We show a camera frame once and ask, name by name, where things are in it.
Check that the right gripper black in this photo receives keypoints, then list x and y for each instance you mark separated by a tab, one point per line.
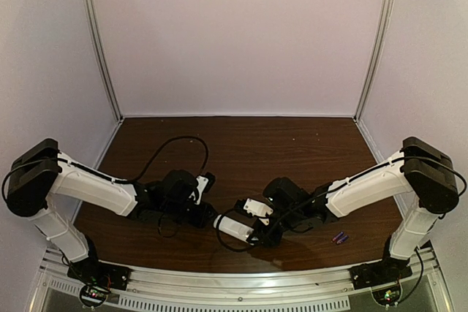
266	239

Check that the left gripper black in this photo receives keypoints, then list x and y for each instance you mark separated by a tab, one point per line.
205	211

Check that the white remote control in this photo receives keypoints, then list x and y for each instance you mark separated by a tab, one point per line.
232	228

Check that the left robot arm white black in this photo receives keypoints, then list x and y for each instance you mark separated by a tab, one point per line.
44	172

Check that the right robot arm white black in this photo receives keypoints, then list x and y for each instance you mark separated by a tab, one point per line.
417	168

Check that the blue battery upper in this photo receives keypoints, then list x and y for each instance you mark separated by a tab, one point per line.
337	237

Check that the blue battery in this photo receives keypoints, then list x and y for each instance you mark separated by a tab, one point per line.
337	237
342	239

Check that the blue battery lower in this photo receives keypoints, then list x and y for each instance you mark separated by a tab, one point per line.
342	239

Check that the left circuit board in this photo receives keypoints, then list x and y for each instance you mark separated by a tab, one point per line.
93	296

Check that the circuit board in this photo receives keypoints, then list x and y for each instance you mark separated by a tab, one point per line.
93	296
387	296

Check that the right circuit board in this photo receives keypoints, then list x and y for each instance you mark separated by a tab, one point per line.
387	296

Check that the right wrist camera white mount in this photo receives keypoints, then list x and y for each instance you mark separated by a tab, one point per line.
252	208

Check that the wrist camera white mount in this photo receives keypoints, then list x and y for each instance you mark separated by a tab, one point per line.
204	184
252	208

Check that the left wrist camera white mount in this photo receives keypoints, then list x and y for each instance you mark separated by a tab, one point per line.
204	184

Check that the front aluminium rail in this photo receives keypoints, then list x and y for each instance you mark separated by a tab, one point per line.
328	289

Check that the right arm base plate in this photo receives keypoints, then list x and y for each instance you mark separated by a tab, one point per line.
378	273

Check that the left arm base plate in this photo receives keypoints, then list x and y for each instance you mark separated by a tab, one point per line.
98	273

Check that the left aluminium frame post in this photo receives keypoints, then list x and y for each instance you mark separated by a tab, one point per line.
99	53

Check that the aluminium frame post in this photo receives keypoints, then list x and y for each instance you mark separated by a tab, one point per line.
376	53
99	53

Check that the right aluminium frame post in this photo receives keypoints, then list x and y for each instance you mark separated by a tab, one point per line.
376	53

